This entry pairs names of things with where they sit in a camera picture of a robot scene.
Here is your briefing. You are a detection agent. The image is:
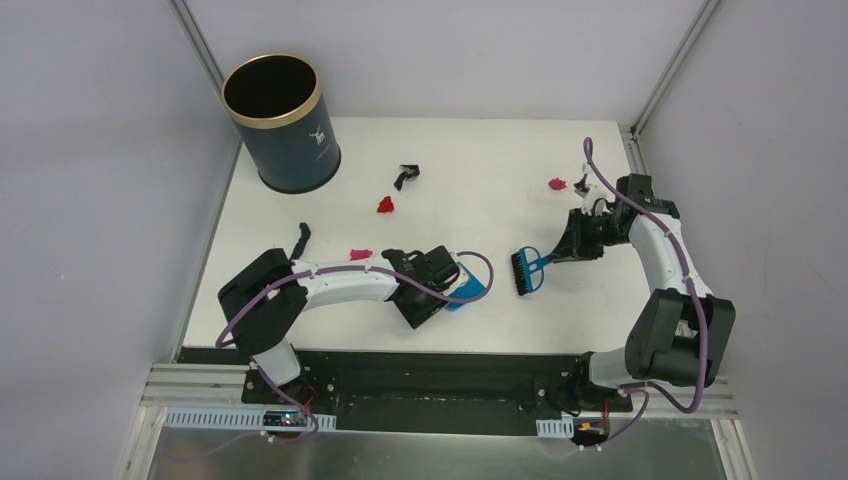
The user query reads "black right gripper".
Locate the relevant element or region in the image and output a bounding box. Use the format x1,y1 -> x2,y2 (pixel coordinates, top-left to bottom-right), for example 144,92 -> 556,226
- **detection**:
550,207 -> 631,262

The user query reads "blue dustpan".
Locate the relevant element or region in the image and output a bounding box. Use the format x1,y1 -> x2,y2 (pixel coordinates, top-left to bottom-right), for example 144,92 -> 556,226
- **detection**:
444,262 -> 486,311

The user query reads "blue hand brush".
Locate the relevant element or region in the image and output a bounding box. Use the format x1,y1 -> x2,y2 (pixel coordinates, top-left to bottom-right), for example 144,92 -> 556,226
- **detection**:
510,246 -> 551,296

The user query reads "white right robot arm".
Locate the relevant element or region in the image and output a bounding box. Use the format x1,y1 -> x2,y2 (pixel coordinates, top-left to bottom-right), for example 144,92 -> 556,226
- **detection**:
550,174 -> 736,413

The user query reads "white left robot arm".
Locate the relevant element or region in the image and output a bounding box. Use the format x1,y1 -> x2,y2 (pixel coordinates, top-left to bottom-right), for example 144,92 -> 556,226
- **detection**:
217,246 -> 468,405

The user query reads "pink paper scrap right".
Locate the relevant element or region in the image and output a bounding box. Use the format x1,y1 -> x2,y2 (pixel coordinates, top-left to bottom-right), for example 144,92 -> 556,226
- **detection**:
548,177 -> 567,191

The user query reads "small red paper scrap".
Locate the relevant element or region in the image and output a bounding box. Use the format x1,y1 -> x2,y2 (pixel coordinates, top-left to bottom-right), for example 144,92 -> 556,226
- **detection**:
376,196 -> 395,214

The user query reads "magenta paper scrap left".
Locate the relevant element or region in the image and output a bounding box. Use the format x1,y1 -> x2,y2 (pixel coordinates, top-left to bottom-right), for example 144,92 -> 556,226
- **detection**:
349,249 -> 374,261

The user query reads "long black paper scrap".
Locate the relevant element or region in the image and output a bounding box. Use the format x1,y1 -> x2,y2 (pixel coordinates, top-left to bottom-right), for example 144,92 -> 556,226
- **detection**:
290,222 -> 312,260

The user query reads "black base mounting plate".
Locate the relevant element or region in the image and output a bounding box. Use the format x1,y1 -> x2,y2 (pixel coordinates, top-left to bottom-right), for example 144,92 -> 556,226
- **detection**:
238,349 -> 637,439

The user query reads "dark blue gold-rimmed bin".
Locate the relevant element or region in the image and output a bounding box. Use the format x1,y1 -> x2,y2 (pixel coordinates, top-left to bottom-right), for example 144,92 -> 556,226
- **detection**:
221,54 -> 342,194

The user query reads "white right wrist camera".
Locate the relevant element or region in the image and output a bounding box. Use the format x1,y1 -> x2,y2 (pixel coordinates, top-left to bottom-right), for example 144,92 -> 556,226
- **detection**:
574,174 -> 608,216

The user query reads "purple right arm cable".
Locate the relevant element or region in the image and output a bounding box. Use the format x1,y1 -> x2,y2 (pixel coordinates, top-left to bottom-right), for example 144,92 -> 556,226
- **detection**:
582,137 -> 711,452

